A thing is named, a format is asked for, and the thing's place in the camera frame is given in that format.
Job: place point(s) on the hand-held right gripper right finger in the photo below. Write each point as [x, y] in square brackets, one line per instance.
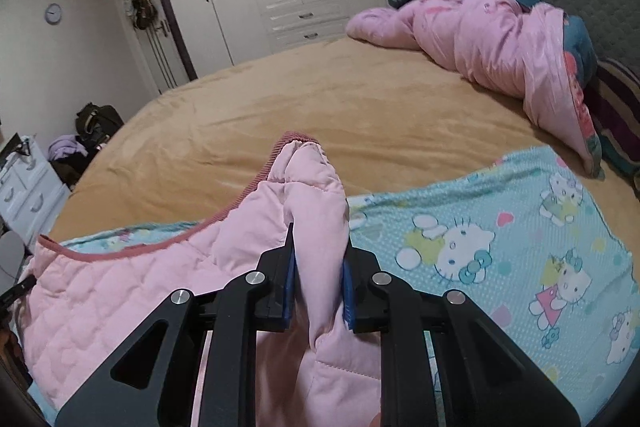
[348, 302]

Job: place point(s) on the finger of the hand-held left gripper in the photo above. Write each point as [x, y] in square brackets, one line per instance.
[17, 290]

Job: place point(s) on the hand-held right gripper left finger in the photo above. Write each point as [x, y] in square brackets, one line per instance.
[287, 297]

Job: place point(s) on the pink quilted jacket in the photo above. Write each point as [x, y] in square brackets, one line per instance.
[100, 297]

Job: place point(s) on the grey round object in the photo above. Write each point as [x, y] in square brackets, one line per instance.
[10, 254]

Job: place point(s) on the white dresser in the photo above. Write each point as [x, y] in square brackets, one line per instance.
[25, 192]

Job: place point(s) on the blue cartoon cat blanket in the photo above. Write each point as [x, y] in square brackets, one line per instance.
[475, 232]

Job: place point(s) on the purple cloth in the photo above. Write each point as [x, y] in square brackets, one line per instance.
[65, 147]

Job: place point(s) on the black bag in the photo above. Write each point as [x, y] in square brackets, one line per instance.
[95, 117]

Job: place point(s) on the tan bed sheet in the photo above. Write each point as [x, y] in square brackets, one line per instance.
[300, 97]

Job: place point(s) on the white door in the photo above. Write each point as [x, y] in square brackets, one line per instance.
[160, 52]

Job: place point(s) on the pink floral duvet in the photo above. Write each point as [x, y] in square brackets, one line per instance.
[475, 37]

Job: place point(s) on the hanging door ornaments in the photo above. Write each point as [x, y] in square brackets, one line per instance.
[142, 4]

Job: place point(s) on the striped pillow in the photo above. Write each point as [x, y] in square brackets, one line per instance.
[620, 117]

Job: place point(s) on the round wall clock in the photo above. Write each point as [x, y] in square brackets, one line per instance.
[53, 13]

